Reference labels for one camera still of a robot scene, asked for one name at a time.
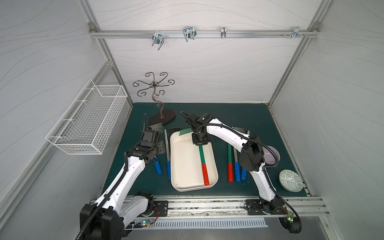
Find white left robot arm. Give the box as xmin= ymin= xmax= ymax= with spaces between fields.
xmin=76 ymin=129 xmax=165 ymax=240

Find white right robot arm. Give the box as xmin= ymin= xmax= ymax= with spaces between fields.
xmin=181 ymin=111 xmax=283 ymax=215

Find white storage tray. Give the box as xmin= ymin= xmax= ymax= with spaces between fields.
xmin=170 ymin=129 xmax=219 ymax=192

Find metal clamp hook small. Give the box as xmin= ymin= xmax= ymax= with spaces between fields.
xmin=221 ymin=27 xmax=227 ymax=39

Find brown metal hook stand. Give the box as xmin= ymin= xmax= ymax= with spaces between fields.
xmin=133 ymin=72 xmax=176 ymax=126

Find purple bowl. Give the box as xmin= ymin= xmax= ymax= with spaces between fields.
xmin=263 ymin=146 xmax=281 ymax=165

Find metal clamp hook middle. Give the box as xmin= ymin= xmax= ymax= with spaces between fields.
xmin=183 ymin=27 xmax=197 ymax=42

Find metal clamp hook left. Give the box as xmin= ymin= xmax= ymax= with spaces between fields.
xmin=152 ymin=31 xmax=165 ymax=51

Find green patterned bowl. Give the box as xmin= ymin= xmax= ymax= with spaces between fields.
xmin=279 ymin=170 xmax=304 ymax=193

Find metal clamp hook right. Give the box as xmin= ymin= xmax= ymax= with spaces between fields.
xmin=282 ymin=27 xmax=309 ymax=39

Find white wire basket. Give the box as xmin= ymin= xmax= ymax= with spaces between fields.
xmin=46 ymin=80 xmax=128 ymax=155

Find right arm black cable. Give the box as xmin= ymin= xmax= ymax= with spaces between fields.
xmin=179 ymin=110 xmax=303 ymax=234

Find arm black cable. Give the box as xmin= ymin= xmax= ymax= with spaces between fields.
xmin=179 ymin=110 xmax=303 ymax=234
xmin=74 ymin=151 xmax=130 ymax=240

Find white vented cable duct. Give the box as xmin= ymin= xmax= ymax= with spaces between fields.
xmin=135 ymin=218 xmax=268 ymax=230

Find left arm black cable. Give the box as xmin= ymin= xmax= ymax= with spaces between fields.
xmin=74 ymin=151 xmax=130 ymax=240

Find aluminium cross rail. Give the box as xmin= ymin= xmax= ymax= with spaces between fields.
xmin=90 ymin=23 xmax=321 ymax=39

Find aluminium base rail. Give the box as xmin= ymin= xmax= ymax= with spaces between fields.
xmin=86 ymin=195 xmax=330 ymax=218

